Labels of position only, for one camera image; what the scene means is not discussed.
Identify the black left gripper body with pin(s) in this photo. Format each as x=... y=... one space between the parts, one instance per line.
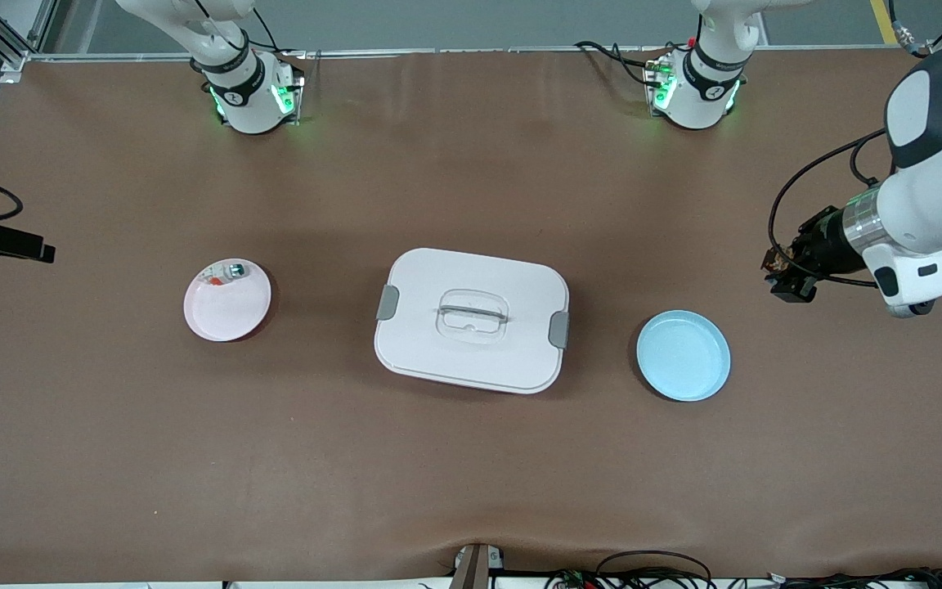
x=824 y=243

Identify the black orange push button switch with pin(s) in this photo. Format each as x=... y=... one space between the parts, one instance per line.
x=775 y=260

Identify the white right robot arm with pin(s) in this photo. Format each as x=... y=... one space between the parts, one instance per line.
x=250 y=106

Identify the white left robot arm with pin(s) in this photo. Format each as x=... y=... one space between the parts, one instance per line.
x=937 y=188

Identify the white lidded storage box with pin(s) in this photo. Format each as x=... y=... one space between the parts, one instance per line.
x=438 y=360

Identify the light blue round plate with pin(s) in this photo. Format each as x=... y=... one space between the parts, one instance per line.
x=684 y=356

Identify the pale pink round plate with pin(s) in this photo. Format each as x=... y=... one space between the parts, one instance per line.
x=226 y=323

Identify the brown table cover mat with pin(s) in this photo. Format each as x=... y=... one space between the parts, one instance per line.
x=471 y=474

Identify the green white push button switch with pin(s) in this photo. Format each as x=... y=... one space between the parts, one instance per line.
x=235 y=269

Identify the brown mount post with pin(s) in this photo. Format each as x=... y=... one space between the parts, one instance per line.
x=471 y=573

